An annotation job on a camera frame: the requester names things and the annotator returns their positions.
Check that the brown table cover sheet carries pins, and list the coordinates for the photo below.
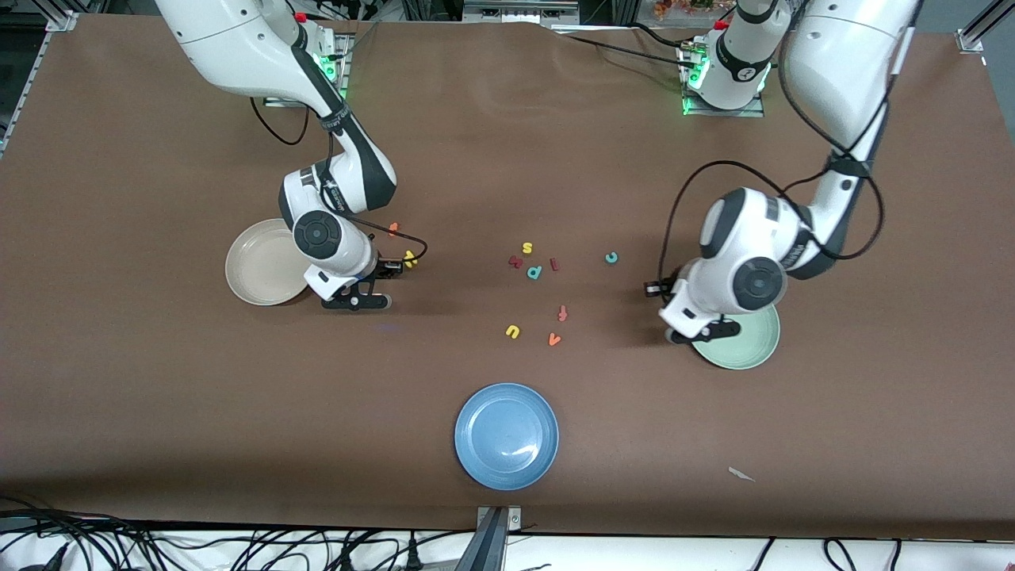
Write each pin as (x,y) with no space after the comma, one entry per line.
(507,159)

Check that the silver aluminium frame bar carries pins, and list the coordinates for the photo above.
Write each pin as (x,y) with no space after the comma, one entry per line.
(519,12)

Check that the pale green plate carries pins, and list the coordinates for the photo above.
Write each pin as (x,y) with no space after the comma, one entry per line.
(745,353)

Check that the blue plate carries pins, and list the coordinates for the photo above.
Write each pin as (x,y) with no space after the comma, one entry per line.
(506,436)

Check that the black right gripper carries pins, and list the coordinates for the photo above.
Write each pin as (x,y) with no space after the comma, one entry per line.
(384,269)

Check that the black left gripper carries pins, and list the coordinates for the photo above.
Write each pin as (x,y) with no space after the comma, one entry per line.
(670,287)

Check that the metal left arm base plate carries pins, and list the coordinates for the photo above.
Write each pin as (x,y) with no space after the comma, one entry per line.
(749,113)

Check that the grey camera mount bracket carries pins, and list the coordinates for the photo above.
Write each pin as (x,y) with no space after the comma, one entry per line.
(514,519)

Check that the black power plug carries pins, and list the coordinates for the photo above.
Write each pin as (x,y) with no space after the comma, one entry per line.
(345,559)
(412,553)

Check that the aluminium table frame rail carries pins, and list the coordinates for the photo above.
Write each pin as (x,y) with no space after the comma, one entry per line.
(63,20)
(971,38)

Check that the small white paper scrap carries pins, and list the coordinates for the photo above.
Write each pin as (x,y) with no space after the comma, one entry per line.
(741,474)

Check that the beige brown plate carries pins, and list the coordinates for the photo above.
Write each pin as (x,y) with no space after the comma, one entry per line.
(254,270)

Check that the orange leafy decoration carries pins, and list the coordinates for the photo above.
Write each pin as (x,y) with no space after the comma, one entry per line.
(674,8)

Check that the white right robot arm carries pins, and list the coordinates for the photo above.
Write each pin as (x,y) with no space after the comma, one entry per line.
(238,40)

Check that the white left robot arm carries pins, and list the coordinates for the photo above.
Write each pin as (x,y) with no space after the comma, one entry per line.
(753,238)

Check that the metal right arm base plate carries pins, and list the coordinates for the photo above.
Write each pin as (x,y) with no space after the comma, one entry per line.
(346,47)

